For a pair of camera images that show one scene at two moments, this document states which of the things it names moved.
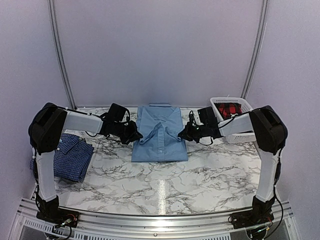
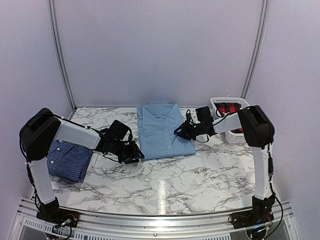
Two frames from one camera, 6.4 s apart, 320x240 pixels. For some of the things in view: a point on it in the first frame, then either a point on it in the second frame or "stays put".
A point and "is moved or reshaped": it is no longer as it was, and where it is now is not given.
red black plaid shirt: x=226 y=109 stays put
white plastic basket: x=239 y=138 stays put
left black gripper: x=134 y=134 → x=133 y=154
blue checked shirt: x=72 y=158 stays put
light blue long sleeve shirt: x=159 y=135 is moved or reshaped
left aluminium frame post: x=52 y=14 stays put
